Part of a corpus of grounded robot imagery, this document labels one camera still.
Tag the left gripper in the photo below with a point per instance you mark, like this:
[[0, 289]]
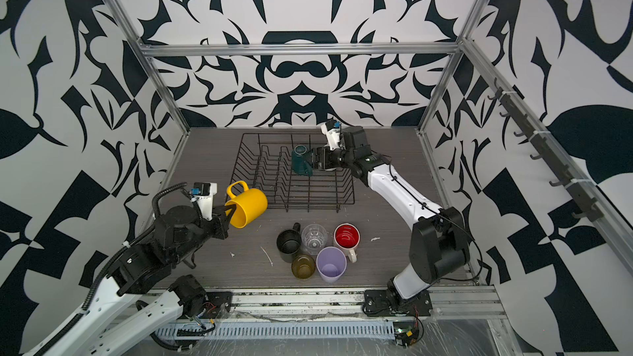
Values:
[[219, 224]]

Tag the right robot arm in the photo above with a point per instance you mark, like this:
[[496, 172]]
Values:
[[439, 243]]

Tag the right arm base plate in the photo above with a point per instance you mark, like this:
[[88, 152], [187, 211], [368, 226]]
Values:
[[387, 302]]

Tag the clear glass cup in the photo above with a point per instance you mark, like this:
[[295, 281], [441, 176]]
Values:
[[314, 238]]

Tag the black wire dish rack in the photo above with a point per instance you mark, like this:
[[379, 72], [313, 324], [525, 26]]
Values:
[[265, 162]]

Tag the yellow mug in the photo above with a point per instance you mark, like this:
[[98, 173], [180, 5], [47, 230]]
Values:
[[251, 203]]

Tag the wall hook rail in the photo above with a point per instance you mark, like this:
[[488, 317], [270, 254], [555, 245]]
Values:
[[549, 151]]

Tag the olive brown glass cup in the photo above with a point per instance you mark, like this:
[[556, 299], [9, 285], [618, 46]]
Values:
[[303, 267]]

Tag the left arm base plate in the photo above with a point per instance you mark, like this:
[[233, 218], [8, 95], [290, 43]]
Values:
[[217, 304]]

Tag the small circuit board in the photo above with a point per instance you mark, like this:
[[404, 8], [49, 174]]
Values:
[[406, 334]]

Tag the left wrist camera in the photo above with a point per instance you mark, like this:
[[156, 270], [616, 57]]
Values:
[[203, 197]]

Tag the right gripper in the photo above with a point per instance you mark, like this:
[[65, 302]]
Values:
[[321, 152]]

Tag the green mug cream inside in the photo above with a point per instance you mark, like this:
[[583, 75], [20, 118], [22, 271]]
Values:
[[302, 164]]

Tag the purple plastic cup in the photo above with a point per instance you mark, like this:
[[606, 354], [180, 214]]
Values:
[[331, 264]]

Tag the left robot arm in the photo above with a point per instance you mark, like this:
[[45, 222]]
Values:
[[113, 318]]

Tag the red inside white mug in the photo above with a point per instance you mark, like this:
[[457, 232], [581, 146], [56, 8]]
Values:
[[347, 238]]

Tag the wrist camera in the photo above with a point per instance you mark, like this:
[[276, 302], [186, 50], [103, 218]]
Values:
[[203, 197], [332, 130]]

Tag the black mug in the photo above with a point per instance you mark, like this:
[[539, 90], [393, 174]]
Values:
[[289, 243]]

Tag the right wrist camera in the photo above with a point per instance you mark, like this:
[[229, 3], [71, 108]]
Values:
[[332, 130]]

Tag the white cable duct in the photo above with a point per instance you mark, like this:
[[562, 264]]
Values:
[[306, 330]]

